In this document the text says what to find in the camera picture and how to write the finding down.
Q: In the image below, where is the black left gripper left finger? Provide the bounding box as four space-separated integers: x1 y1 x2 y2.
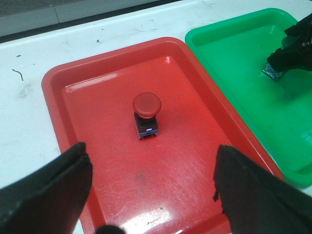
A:
0 142 93 234

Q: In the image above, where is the red plastic tray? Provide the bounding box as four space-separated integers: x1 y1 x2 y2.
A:
41 37 282 234

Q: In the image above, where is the green mushroom push button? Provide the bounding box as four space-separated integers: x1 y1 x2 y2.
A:
262 63 285 81

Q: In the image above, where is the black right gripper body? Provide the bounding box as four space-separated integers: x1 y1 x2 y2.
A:
284 14 312 53

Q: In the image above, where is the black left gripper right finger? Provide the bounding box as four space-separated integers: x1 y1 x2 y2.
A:
214 145 312 234

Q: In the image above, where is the red mushroom push button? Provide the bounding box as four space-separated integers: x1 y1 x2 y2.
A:
133 92 161 140

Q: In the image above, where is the green plastic tray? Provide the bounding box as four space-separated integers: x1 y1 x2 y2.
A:
185 8 312 187

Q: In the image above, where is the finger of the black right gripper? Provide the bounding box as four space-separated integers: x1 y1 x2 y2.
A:
267 39 312 72

